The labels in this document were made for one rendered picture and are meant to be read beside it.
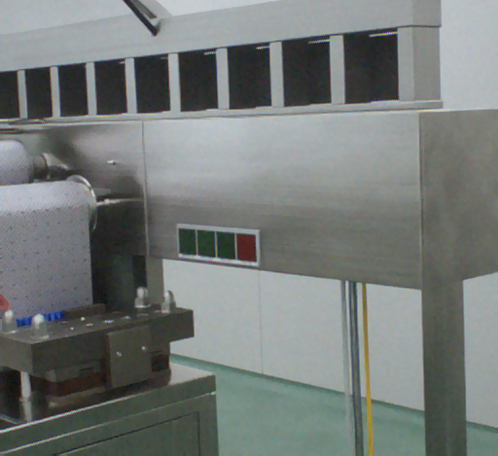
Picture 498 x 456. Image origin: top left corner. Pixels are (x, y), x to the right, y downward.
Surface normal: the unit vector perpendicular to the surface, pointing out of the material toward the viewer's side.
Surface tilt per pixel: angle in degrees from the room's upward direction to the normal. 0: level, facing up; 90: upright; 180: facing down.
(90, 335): 90
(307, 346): 90
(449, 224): 90
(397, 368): 90
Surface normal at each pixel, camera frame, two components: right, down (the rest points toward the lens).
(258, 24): -0.73, 0.09
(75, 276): 0.69, 0.04
